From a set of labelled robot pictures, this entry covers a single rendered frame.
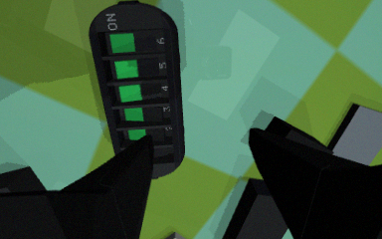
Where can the dark grey controller unit with green rocker switches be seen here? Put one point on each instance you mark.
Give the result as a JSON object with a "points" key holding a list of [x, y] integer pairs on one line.
{"points": [[137, 61]]}

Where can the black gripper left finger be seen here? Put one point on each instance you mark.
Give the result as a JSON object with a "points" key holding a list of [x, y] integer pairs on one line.
{"points": [[107, 203]]}

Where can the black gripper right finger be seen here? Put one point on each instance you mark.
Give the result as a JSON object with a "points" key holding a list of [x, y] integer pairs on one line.
{"points": [[319, 195]]}

